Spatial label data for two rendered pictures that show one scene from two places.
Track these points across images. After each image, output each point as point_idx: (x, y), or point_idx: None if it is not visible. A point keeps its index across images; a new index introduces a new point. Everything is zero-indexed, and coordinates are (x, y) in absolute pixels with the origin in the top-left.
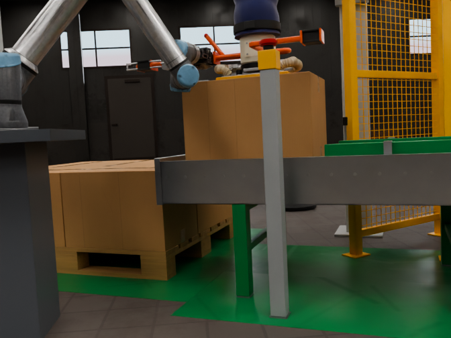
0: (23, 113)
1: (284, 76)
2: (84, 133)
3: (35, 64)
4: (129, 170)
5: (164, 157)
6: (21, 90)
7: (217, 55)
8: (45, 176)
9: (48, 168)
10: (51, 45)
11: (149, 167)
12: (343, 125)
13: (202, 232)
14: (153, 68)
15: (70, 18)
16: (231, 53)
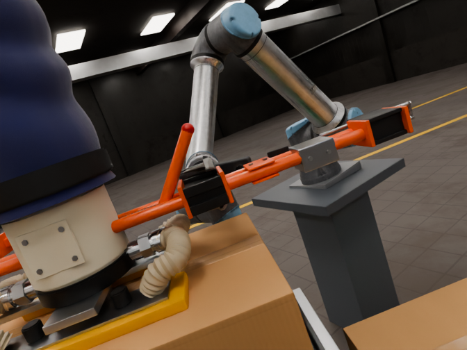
0: (305, 173)
1: None
2: (324, 210)
3: (316, 126)
4: (408, 307)
5: (305, 301)
6: None
7: (176, 193)
8: (326, 227)
9: (333, 223)
10: (303, 112)
11: (439, 347)
12: None
13: None
14: (356, 142)
15: (278, 92)
16: (140, 206)
